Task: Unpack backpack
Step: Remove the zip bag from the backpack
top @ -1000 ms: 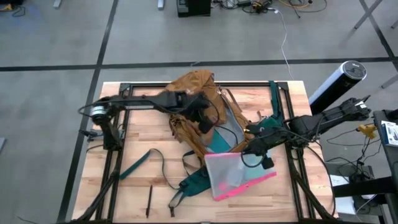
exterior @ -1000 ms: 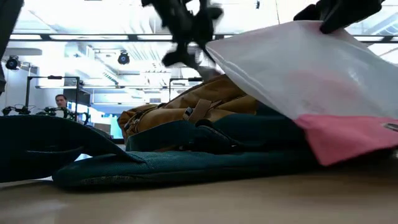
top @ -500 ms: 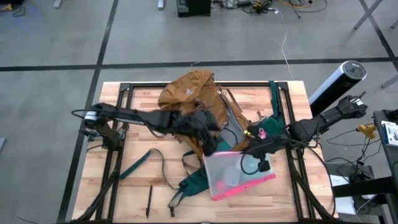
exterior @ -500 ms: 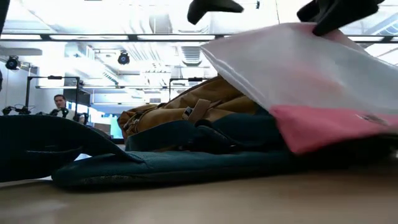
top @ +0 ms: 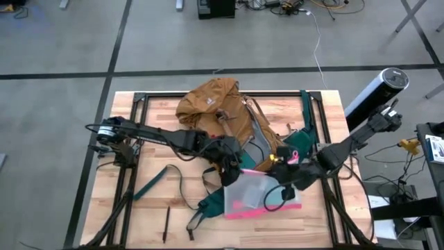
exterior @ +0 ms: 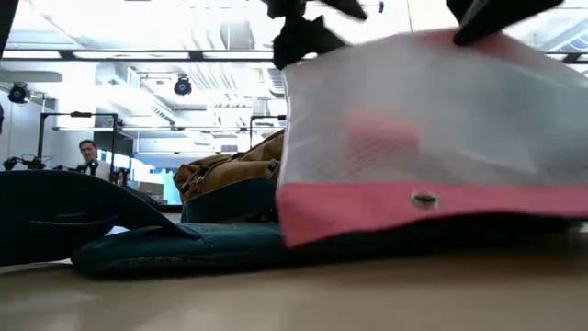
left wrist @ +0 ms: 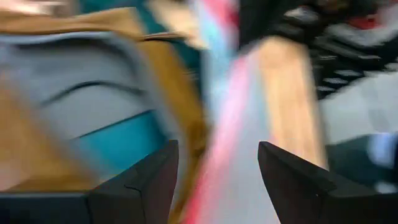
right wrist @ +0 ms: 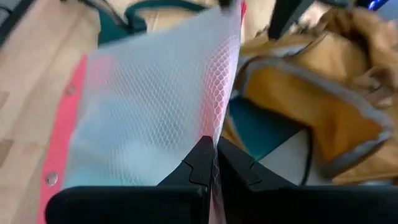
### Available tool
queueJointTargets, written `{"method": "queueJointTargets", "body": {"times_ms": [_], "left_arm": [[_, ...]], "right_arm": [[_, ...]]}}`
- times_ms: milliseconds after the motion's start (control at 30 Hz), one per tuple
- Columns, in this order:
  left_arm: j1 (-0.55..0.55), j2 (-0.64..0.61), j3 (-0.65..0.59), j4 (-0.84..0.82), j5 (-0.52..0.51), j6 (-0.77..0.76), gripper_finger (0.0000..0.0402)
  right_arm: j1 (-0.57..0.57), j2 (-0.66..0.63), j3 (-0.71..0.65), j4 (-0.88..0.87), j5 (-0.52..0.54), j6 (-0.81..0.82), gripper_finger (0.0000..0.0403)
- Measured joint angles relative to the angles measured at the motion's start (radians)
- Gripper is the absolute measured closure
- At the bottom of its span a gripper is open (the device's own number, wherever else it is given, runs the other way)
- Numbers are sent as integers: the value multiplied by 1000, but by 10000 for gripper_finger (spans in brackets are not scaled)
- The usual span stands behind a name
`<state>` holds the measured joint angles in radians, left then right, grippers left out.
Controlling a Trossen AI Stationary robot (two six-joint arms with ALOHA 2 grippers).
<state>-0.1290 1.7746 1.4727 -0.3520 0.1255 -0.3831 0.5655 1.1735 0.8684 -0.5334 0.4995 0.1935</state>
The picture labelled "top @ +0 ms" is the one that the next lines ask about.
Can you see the black white tower fan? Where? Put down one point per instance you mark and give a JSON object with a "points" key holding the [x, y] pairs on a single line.
{"points": [[374, 93]]}

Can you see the grey power strip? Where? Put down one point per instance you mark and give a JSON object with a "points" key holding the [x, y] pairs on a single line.
{"points": [[268, 3]]}

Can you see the grey table leg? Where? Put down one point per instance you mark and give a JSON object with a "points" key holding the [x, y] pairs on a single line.
{"points": [[435, 91], [411, 15], [64, 3], [179, 4]]}

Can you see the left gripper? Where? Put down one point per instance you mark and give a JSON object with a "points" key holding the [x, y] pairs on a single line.
{"points": [[225, 152]]}

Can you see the tan and teal backpack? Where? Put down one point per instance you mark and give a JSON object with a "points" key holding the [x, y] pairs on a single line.
{"points": [[215, 104]]}

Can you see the yellow hand tool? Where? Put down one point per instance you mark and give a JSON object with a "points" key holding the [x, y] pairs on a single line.
{"points": [[409, 146]]}

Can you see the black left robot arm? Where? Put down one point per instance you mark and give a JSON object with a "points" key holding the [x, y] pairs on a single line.
{"points": [[156, 133]]}

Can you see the black computer tower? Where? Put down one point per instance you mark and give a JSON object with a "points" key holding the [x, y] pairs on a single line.
{"points": [[215, 8]]}

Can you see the pink-edged mesh zipper pouch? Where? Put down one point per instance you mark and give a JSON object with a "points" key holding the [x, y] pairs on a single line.
{"points": [[249, 194]]}

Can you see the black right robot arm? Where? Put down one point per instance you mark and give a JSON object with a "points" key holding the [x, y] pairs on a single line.
{"points": [[347, 146]]}

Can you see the black equipment cart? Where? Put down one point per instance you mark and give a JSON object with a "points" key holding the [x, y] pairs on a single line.
{"points": [[406, 210]]}

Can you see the white paper sheet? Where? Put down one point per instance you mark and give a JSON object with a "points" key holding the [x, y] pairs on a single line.
{"points": [[376, 202]]}

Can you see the blue white cardboard box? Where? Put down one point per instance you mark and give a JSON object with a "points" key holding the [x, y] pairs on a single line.
{"points": [[436, 149]]}

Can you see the black pen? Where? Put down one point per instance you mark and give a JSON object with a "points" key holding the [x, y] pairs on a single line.
{"points": [[166, 225]]}

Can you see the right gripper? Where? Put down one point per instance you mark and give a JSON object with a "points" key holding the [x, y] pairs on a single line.
{"points": [[307, 175]]}

